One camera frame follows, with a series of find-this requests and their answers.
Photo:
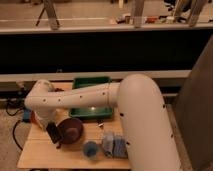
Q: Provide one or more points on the purple bowl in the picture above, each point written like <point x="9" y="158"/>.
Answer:
<point x="71" y="130"/>

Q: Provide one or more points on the blue box on floor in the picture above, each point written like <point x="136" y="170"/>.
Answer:
<point x="26" y="115"/>

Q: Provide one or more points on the small blue cup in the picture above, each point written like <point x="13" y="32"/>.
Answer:
<point x="90" y="149"/>

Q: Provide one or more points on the blue folded cloth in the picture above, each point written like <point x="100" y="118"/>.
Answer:
<point x="113" y="145"/>

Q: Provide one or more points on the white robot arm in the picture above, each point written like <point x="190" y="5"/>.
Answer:
<point x="144" y="118"/>

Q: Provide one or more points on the orange red bowl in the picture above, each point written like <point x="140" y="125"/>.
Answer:
<point x="32" y="118"/>

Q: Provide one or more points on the green plastic tray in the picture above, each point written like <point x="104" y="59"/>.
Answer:
<point x="93" y="112"/>

